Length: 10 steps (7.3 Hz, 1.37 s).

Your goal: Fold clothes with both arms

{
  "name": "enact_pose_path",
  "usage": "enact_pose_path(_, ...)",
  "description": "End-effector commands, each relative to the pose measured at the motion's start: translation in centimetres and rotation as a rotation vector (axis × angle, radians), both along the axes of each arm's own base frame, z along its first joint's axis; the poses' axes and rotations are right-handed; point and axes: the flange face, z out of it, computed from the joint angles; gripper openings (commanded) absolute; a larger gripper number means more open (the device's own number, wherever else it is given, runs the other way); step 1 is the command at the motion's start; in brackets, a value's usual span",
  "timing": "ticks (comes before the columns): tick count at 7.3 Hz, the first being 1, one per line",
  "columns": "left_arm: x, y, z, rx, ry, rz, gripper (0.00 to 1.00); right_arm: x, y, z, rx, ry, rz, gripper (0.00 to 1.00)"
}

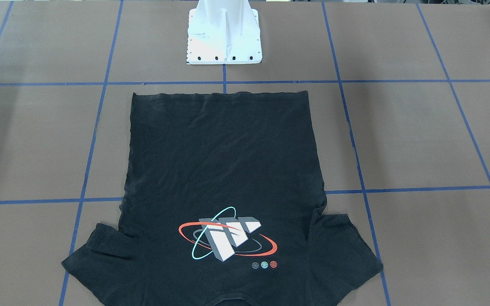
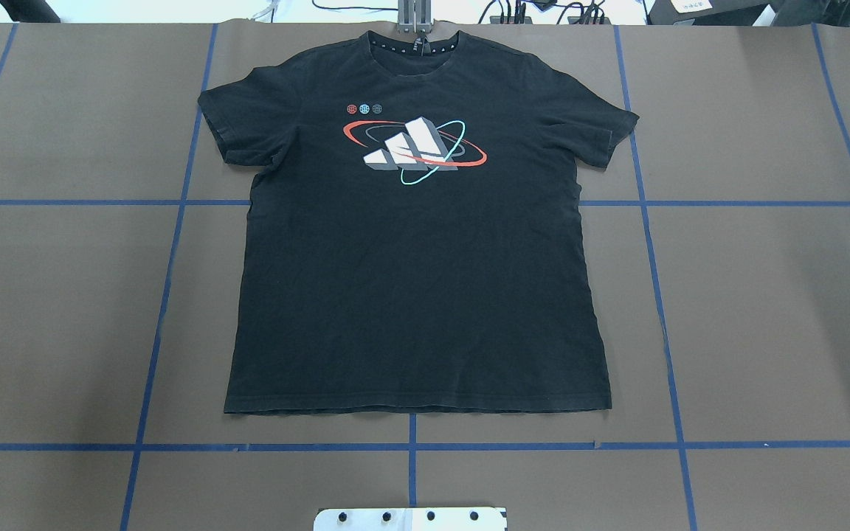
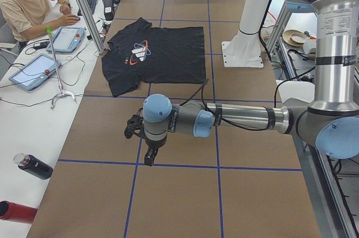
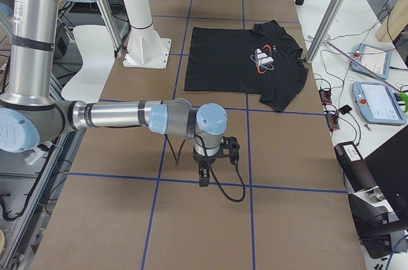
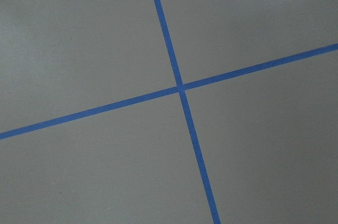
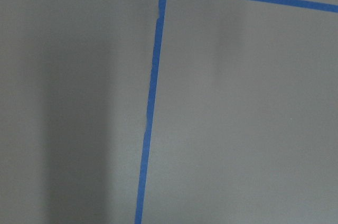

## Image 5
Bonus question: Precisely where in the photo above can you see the blue tape grid lines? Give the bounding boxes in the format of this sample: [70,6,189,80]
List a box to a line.
[1,0,337,223]

